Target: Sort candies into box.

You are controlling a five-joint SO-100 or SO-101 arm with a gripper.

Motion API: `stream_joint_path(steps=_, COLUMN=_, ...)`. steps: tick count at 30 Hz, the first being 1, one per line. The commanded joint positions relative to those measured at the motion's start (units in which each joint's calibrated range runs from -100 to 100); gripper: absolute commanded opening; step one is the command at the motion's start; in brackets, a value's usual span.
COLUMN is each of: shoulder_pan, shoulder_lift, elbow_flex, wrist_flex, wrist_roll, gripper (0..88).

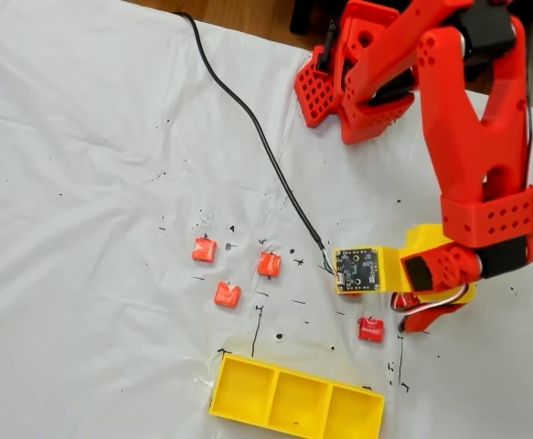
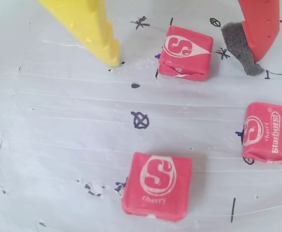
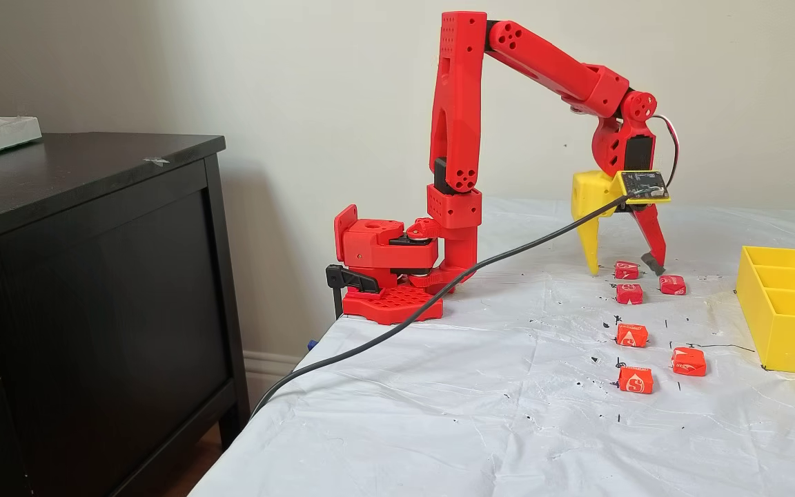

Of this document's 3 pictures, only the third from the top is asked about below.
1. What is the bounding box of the white plastic table cover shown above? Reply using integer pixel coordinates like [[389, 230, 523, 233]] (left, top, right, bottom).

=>
[[189, 197, 795, 497]]

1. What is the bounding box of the black camera cable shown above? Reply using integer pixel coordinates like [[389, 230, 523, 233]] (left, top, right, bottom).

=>
[[249, 195, 631, 420]]

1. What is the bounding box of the black table clamp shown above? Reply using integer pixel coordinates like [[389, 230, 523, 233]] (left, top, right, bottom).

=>
[[325, 264, 380, 322]]

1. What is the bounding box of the camera board on yellow mount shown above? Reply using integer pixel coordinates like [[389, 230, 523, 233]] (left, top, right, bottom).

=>
[[611, 170, 671, 207]]

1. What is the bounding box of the black wooden dresser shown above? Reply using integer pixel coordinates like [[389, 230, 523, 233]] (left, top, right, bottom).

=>
[[0, 133, 251, 497]]

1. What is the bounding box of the orange candy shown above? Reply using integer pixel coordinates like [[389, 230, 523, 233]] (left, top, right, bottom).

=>
[[671, 347, 707, 378], [617, 367, 654, 395], [616, 323, 649, 348]]

